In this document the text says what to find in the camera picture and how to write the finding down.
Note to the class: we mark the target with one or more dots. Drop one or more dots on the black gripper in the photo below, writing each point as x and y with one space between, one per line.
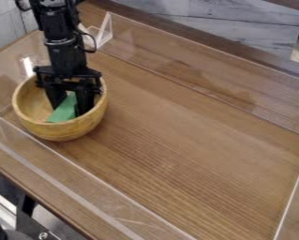
69 74

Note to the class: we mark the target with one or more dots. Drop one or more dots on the green rectangular block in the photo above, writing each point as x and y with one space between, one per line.
65 111

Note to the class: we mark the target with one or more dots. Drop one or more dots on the brown wooden bowl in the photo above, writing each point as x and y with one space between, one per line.
33 109

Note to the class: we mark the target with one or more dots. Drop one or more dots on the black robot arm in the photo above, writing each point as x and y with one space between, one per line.
58 19

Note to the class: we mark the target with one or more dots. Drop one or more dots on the black table leg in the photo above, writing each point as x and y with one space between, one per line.
28 205

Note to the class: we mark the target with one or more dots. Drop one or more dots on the clear acrylic corner bracket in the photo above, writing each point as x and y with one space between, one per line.
97 36

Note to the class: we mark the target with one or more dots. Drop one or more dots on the black metal base plate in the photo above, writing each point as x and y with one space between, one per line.
32 228

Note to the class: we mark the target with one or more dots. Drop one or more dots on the clear acrylic tray wall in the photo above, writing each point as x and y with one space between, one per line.
195 158

